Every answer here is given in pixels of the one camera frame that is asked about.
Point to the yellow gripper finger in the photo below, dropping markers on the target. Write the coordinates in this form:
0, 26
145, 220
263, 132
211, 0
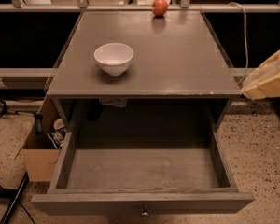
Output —
266, 70
268, 88

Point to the red apple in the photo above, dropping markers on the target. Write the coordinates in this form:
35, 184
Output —
159, 7

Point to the open grey top drawer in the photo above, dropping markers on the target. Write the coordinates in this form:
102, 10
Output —
164, 155

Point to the metal drawer knob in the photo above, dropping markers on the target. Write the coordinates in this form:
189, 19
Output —
144, 212

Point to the grey wooden cabinet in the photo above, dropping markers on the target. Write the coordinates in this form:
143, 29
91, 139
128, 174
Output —
176, 57

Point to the white ceramic bowl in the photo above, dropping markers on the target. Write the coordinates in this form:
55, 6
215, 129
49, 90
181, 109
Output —
114, 58

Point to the snack packet in box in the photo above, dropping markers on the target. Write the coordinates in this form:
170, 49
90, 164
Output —
57, 135

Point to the black bottle in box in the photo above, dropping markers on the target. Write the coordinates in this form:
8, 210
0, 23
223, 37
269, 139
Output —
38, 124

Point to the brown cardboard box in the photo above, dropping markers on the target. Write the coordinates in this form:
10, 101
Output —
39, 154

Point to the black floor stand bar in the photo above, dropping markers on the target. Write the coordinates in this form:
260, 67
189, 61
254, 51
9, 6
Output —
12, 197

